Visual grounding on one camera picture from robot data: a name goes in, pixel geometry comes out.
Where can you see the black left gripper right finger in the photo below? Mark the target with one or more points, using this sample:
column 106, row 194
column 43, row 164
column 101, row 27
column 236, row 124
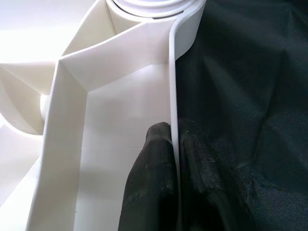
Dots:
column 207, row 183

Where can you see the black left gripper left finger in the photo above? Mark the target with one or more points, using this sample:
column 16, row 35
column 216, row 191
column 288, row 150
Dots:
column 151, row 183

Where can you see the white plastic table top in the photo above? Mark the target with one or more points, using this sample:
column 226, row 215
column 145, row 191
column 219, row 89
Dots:
column 120, row 96

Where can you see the white plastic table leg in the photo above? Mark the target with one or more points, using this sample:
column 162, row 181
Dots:
column 149, row 6

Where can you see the black tablecloth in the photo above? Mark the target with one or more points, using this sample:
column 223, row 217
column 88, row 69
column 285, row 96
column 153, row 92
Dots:
column 252, row 72

